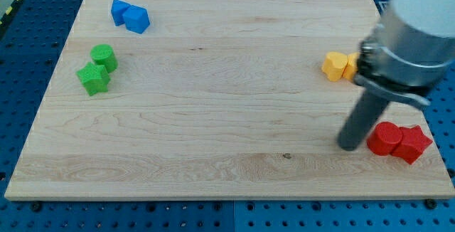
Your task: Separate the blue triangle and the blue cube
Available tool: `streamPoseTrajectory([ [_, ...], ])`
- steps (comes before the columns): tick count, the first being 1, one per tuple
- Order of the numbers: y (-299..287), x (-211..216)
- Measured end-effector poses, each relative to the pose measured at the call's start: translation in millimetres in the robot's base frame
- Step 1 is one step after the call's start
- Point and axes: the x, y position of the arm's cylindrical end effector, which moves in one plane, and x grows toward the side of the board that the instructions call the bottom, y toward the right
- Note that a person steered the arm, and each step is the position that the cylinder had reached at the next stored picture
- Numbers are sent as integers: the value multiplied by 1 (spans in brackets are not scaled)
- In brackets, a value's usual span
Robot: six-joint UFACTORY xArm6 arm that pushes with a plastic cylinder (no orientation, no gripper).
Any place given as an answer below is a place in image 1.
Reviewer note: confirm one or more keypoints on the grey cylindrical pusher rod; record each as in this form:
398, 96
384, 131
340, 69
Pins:
364, 115

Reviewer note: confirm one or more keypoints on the green cylinder block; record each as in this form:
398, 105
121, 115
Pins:
103, 54

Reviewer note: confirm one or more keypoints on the green star block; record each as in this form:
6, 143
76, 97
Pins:
94, 78

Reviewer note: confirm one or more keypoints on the red cylinder block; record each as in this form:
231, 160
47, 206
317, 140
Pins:
385, 137

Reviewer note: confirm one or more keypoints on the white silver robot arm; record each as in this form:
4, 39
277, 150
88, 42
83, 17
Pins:
407, 53

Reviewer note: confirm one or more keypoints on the blue triangle block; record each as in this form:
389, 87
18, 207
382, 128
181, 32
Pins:
117, 9

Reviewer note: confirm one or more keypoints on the red star block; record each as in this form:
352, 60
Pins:
413, 144

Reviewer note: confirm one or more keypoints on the light wooden board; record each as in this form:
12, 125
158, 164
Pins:
215, 100

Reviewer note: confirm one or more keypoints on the yellow heart block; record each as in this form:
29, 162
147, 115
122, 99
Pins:
334, 65

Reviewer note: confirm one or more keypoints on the yellow orange block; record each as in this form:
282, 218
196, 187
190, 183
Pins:
351, 67

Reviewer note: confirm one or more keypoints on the blue cube block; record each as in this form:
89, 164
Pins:
136, 19

